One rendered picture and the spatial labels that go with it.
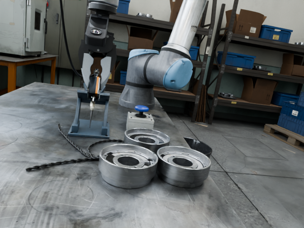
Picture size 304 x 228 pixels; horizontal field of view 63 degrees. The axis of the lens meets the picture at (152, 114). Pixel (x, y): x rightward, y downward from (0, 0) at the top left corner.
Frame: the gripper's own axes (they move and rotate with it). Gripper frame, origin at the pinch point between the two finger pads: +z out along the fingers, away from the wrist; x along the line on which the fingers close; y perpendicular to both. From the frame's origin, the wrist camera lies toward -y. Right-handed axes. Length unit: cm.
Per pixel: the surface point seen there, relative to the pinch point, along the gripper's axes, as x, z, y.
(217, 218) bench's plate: -21.0, 11.9, -38.3
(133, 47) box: -41, -14, 323
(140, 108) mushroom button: -13.0, 4.7, -2.2
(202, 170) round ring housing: -20.9, 8.2, -30.3
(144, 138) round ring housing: -13.2, 9.2, -13.1
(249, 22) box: -216, -80, 316
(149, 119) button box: -15.6, 7.3, -2.6
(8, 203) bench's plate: 8.5, 11.9, -36.1
